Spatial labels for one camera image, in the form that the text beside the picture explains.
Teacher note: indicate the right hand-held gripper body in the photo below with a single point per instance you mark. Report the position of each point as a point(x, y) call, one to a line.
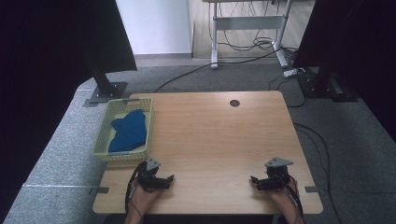
point(277, 179)

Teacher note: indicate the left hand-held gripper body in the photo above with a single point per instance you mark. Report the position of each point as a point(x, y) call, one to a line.
point(149, 180)

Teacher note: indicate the blue t-shirt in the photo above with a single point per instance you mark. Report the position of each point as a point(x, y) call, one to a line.
point(129, 133)

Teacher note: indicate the green plastic basket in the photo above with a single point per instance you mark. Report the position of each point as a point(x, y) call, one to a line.
point(101, 143)

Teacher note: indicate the person's left hand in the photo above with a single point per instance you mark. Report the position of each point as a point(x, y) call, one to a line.
point(144, 200)

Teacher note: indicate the person's right hand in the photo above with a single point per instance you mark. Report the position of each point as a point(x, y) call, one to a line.
point(286, 199)

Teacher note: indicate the grey tape strip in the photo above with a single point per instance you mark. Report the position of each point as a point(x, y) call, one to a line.
point(311, 188)
point(99, 190)

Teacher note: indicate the dark round table grommet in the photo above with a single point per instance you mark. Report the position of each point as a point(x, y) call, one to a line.
point(234, 103)

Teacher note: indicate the black metal stand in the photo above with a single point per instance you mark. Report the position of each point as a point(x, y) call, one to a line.
point(320, 85)
point(107, 91)

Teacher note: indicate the white power strip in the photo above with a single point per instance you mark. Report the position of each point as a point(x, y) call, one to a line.
point(291, 72)

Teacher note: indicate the black curtain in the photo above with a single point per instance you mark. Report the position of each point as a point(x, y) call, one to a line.
point(46, 62)
point(358, 37)

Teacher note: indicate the white desk frame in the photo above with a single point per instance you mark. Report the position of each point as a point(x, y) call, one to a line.
point(249, 22)

